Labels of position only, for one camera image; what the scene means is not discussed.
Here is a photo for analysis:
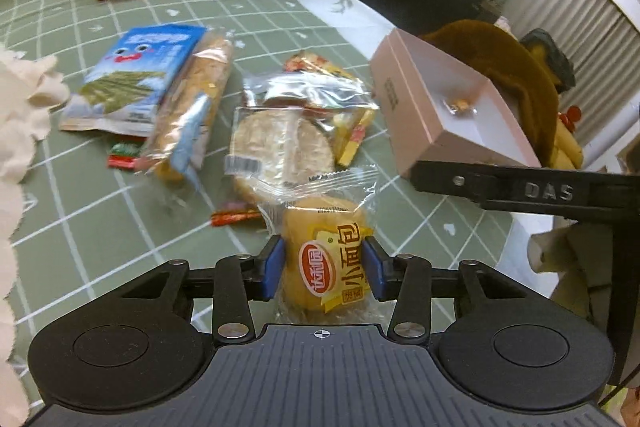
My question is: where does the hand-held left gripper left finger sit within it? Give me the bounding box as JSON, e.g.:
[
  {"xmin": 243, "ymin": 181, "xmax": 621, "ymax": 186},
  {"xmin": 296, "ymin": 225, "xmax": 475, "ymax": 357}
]
[{"xmin": 122, "ymin": 234, "xmax": 286, "ymax": 344}]

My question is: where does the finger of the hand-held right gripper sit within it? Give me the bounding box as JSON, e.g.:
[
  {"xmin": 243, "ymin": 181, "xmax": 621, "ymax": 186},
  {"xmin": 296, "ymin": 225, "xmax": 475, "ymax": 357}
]
[{"xmin": 410, "ymin": 160, "xmax": 640, "ymax": 223}]

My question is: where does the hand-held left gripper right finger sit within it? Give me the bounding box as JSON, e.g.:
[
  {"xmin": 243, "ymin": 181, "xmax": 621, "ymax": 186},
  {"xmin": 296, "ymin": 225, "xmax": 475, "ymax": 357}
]
[{"xmin": 362, "ymin": 237, "xmax": 526, "ymax": 344}]

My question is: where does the small bread packet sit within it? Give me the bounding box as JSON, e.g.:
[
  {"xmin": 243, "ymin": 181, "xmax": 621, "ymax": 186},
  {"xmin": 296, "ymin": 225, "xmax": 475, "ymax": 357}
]
[{"xmin": 252, "ymin": 166, "xmax": 381, "ymax": 325}]

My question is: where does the pink cardboard box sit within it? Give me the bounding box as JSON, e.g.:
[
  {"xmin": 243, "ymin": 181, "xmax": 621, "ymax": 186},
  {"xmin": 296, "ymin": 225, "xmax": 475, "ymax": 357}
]
[{"xmin": 369, "ymin": 28, "xmax": 544, "ymax": 181}]

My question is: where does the long clear bread packet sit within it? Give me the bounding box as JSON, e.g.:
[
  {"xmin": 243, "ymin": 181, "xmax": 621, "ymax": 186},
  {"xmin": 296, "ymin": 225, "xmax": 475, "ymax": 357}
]
[{"xmin": 136, "ymin": 28, "xmax": 236, "ymax": 191}]

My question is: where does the blue seaweed snack bag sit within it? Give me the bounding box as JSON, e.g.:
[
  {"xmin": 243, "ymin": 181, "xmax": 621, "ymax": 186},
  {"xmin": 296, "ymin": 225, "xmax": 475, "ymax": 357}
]
[{"xmin": 58, "ymin": 24, "xmax": 207, "ymax": 138}]

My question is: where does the beige paper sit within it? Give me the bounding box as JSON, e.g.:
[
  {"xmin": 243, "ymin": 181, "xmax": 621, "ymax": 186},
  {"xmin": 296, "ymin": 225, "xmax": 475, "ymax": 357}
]
[{"xmin": 529, "ymin": 223, "xmax": 598, "ymax": 320}]

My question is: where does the small red snack stick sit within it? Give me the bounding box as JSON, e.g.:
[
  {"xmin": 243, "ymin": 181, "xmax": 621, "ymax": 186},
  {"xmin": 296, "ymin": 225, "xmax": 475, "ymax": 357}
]
[{"xmin": 210, "ymin": 202, "xmax": 264, "ymax": 228}]

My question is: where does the yellow red toy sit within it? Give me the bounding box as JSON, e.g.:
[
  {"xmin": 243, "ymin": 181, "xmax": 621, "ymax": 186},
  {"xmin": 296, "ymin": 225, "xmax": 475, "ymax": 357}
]
[{"xmin": 549, "ymin": 104, "xmax": 584, "ymax": 168}]

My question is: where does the brown plush toy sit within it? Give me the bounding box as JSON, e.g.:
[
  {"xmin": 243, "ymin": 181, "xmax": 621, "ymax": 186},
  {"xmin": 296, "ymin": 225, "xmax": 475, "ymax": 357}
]
[{"xmin": 419, "ymin": 20, "xmax": 562, "ymax": 168}]

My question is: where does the clear rice cracker packet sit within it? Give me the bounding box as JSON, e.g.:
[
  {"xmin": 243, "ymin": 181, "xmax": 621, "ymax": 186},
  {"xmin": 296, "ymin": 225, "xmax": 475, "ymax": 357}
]
[{"xmin": 223, "ymin": 106, "xmax": 337, "ymax": 200}]

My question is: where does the yellow red snack packet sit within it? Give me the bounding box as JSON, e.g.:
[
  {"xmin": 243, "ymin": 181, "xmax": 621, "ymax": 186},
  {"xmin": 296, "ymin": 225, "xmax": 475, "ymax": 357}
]
[{"xmin": 334, "ymin": 107, "xmax": 379, "ymax": 168}]

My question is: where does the green checked tablecloth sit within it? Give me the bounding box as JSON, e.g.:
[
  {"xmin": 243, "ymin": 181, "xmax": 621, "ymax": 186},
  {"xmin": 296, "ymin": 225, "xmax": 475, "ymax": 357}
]
[{"xmin": 0, "ymin": 0, "xmax": 517, "ymax": 427}]

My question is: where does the grey curtain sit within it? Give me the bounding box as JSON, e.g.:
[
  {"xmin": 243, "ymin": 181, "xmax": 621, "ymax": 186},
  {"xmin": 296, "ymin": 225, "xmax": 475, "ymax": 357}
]
[{"xmin": 495, "ymin": 0, "xmax": 640, "ymax": 152}]

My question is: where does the clear snack packet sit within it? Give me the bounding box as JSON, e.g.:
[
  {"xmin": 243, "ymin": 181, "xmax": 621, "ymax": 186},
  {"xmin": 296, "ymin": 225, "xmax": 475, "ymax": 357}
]
[{"xmin": 242, "ymin": 68, "xmax": 374, "ymax": 120}]

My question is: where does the red green candy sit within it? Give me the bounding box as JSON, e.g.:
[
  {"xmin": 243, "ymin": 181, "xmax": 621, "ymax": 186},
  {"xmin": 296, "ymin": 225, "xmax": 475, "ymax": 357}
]
[{"xmin": 107, "ymin": 140, "xmax": 147, "ymax": 170}]

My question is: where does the orange red snack packet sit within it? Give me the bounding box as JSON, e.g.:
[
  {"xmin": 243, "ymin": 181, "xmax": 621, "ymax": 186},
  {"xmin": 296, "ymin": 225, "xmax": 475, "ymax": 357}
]
[{"xmin": 284, "ymin": 50, "xmax": 354, "ymax": 78}]

